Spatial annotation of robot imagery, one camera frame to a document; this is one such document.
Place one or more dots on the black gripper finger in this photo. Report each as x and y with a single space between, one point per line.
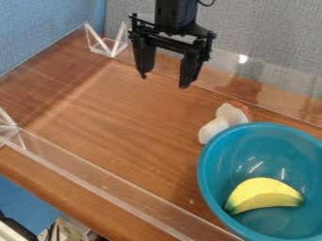
145 52
194 58

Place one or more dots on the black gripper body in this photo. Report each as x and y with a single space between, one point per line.
151 35

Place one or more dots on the yellow toy banana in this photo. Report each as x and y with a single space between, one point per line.
262 193

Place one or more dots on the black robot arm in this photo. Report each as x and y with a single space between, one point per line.
177 13

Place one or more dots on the blue plastic bowl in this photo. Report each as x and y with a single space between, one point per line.
260 176

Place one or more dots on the white toy mushroom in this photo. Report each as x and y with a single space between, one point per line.
230 114

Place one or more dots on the clear acrylic back barrier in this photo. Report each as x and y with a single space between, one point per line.
274 88

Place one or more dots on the clear acrylic barrier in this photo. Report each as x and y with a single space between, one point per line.
142 204
274 88

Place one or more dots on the clear acrylic front barrier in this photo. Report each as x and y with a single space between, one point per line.
142 204

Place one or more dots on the clear acrylic corner bracket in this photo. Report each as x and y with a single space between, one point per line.
105 46

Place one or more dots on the clear acrylic left bracket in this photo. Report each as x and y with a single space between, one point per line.
10 129

